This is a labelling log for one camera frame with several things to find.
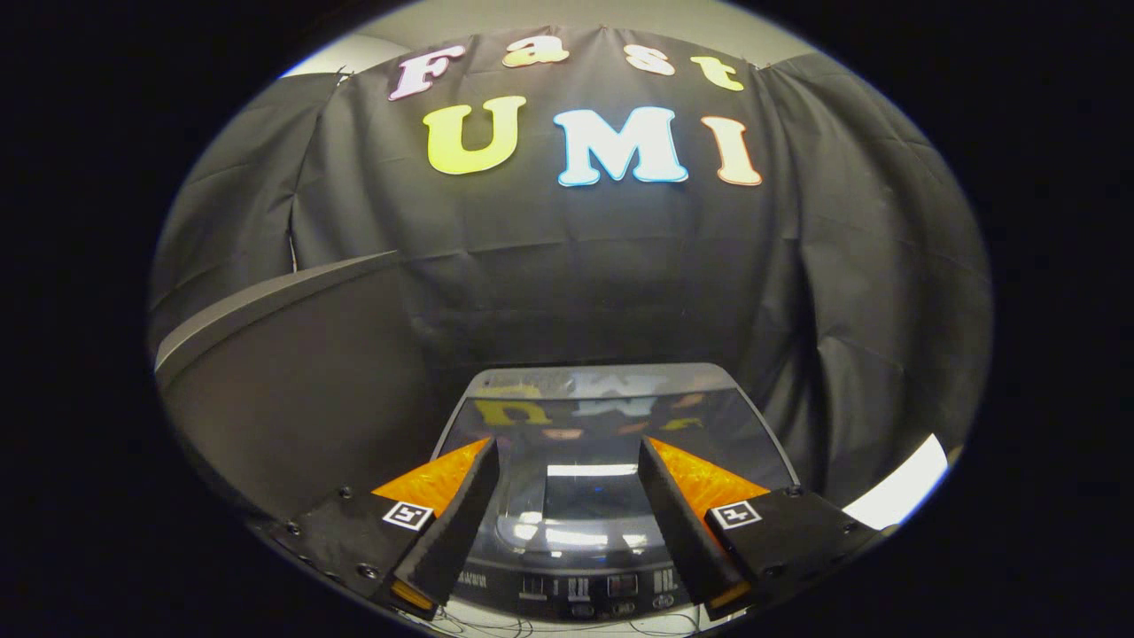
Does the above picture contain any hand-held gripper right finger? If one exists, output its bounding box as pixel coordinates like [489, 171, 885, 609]
[638, 435, 888, 622]

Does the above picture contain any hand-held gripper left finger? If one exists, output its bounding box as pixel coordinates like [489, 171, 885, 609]
[257, 437, 500, 621]

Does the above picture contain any grey washing machine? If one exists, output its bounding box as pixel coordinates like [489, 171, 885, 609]
[430, 362, 798, 623]

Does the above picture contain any dark grey cabinet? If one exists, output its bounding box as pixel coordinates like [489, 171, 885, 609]
[152, 251, 463, 525]

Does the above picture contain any white sheet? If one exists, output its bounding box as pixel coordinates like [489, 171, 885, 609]
[842, 432, 950, 531]

